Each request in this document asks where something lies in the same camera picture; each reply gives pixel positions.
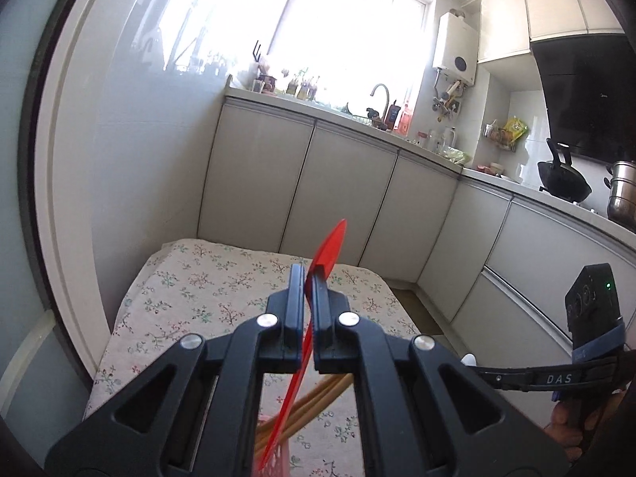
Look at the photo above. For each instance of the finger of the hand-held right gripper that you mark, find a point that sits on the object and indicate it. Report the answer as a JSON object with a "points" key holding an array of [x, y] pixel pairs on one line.
{"points": [[546, 378]]}

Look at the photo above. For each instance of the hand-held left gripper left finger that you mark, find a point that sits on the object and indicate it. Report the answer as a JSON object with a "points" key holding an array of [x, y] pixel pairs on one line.
{"points": [[296, 308]]}

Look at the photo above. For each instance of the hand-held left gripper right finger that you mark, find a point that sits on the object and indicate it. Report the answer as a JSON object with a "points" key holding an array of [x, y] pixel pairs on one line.
{"points": [[318, 318]]}

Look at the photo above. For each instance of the red plastic spoon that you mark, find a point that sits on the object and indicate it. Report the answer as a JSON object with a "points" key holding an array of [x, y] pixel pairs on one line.
{"points": [[330, 251]]}

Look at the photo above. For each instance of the white plastic spoon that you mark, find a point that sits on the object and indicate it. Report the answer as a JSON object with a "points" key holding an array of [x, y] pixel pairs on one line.
{"points": [[469, 360]]}

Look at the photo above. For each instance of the pile of wooden chopsticks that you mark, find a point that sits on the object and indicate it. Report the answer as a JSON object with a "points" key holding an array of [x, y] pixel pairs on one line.
{"points": [[318, 397]]}

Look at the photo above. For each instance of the pink perforated utensil basket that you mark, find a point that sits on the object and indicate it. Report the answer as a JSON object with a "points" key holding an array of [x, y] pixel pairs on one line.
{"points": [[278, 457]]}

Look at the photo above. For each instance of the person's right hand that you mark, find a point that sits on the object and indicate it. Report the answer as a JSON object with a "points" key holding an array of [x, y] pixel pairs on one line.
{"points": [[564, 427]]}

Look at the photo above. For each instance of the floral tablecloth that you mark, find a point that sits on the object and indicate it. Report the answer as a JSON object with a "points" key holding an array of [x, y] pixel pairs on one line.
{"points": [[198, 278]]}

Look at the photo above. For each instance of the steel stock pot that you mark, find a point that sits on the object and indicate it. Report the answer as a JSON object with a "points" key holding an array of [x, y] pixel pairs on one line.
{"points": [[623, 194]]}

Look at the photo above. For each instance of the black wok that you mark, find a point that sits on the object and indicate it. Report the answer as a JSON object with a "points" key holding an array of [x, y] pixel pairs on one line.
{"points": [[564, 181]]}

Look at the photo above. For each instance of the white kitchen countertop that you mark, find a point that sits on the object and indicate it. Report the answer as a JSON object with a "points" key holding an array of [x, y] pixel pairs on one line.
{"points": [[521, 186]]}

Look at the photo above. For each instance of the white lower kitchen cabinets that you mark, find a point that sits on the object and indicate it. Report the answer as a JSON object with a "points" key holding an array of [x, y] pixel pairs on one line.
{"points": [[258, 174]]}

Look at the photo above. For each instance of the white kitchen cabinets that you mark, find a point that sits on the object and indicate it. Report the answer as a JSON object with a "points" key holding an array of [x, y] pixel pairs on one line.
{"points": [[258, 174], [502, 25]]}

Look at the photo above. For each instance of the yellow packet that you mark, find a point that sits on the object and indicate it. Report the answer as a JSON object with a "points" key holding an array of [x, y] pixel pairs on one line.
{"points": [[515, 129]]}

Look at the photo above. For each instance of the green vegetables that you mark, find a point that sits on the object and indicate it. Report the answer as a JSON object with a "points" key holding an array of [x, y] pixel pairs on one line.
{"points": [[457, 155]]}

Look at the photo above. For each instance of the black range hood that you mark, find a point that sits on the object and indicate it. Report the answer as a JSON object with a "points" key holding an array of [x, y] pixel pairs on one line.
{"points": [[586, 94]]}

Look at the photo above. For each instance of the white plastic jug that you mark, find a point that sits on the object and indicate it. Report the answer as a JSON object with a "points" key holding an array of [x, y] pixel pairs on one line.
{"points": [[449, 139]]}

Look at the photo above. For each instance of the red bottle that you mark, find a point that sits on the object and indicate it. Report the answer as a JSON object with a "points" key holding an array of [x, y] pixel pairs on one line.
{"points": [[405, 117]]}

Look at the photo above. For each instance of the metal faucet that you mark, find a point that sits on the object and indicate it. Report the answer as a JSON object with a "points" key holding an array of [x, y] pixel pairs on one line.
{"points": [[387, 102]]}

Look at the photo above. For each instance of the small patterned jar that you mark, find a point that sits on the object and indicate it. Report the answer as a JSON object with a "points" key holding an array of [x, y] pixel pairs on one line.
{"points": [[267, 83]]}

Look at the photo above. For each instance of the kitchen window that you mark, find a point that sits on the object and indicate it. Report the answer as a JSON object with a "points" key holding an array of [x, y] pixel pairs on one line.
{"points": [[348, 35]]}

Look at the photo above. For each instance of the white upper kitchen cabinets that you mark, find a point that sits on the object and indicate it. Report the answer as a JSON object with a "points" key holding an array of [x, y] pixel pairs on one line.
{"points": [[502, 25]]}

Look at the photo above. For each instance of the white water heater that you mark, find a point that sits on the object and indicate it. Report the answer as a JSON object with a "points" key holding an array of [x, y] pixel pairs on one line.
{"points": [[452, 44]]}

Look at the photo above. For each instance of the glass door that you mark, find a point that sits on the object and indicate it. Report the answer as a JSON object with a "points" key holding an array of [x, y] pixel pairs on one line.
{"points": [[15, 208]]}

